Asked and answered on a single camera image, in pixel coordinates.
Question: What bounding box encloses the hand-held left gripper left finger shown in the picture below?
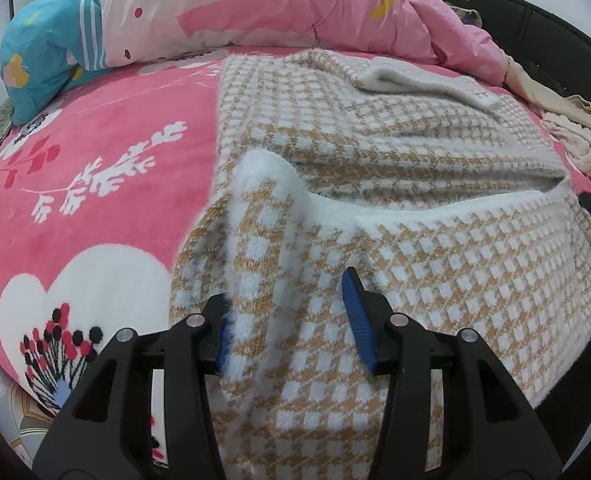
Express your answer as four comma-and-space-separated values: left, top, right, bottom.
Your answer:
32, 292, 236, 480

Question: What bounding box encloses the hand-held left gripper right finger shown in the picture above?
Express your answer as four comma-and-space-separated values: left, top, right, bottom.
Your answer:
340, 266, 563, 480

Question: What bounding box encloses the tan white checkered sweater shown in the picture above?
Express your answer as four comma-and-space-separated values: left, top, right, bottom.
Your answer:
168, 47, 591, 480

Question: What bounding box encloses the cream fringed cloth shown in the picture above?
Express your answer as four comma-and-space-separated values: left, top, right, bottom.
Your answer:
540, 110, 591, 200

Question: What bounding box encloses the beige garment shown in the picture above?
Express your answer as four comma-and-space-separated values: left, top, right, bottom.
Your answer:
503, 52, 591, 137

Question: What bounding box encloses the black bed headboard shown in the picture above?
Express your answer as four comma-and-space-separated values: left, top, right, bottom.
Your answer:
433, 0, 591, 126

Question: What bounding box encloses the pink floral blanket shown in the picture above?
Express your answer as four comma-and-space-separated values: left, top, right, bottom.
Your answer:
0, 45, 591, 413

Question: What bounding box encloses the pink teal printed quilt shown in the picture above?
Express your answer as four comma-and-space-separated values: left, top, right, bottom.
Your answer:
0, 0, 509, 126

